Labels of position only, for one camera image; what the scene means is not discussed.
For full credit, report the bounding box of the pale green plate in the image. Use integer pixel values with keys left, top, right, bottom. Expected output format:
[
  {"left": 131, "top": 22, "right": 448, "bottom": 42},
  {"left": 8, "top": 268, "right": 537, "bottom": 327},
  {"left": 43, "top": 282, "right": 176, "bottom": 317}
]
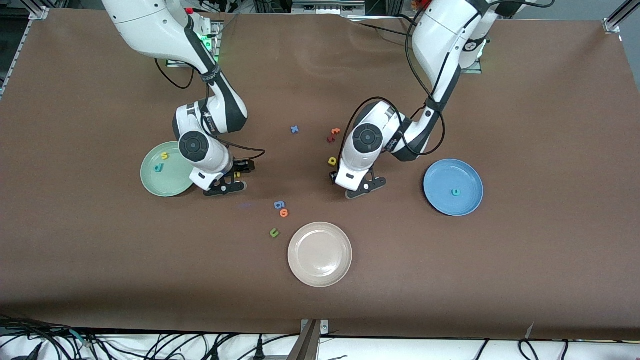
[{"left": 140, "top": 141, "right": 198, "bottom": 198}]

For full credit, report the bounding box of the beige plate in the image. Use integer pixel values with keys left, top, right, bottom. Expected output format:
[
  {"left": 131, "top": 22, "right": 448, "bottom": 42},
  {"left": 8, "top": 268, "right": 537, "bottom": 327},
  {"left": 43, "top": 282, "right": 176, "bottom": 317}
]
[{"left": 287, "top": 222, "right": 353, "bottom": 288}]

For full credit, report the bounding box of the blue plate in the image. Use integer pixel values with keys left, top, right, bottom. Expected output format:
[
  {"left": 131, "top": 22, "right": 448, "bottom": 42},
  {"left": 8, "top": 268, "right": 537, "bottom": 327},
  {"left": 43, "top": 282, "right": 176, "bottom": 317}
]
[{"left": 423, "top": 159, "right": 484, "bottom": 217}]

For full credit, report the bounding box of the grey metal device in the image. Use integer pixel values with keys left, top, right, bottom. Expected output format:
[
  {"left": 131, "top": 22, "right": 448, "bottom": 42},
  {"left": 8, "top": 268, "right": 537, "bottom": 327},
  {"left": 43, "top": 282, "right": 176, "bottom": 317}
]
[{"left": 292, "top": 0, "right": 366, "bottom": 16}]

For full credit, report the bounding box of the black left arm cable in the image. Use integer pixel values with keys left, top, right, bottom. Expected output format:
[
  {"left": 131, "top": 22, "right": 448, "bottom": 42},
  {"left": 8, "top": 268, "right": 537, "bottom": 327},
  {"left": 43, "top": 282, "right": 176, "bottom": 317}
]
[{"left": 340, "top": 0, "right": 446, "bottom": 161}]

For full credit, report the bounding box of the metal table edge bracket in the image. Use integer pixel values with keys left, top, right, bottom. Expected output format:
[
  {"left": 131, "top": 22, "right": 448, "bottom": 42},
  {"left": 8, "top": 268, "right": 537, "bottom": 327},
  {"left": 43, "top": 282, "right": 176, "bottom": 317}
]
[{"left": 287, "top": 319, "right": 331, "bottom": 360}]

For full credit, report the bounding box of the black cable on tabletop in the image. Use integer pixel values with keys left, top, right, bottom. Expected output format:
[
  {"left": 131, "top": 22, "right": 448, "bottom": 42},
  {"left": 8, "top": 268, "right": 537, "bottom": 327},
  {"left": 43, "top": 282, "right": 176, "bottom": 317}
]
[{"left": 347, "top": 14, "right": 416, "bottom": 43}]

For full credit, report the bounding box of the aluminium frame rail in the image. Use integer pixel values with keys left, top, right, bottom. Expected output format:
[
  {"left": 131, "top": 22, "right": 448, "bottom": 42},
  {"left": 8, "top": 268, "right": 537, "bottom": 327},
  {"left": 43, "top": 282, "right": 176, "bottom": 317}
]
[{"left": 0, "top": 6, "right": 51, "bottom": 98}]

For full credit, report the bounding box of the black floor cable tangle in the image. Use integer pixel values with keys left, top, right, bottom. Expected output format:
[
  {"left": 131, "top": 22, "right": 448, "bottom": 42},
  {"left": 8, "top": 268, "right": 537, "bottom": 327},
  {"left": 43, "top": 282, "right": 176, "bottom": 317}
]
[{"left": 0, "top": 314, "right": 108, "bottom": 360}]

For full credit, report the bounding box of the aluminium frame corner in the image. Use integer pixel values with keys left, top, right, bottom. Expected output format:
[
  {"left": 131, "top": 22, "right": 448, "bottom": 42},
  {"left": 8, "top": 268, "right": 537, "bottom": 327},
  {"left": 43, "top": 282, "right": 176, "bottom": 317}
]
[{"left": 602, "top": 0, "right": 640, "bottom": 35}]

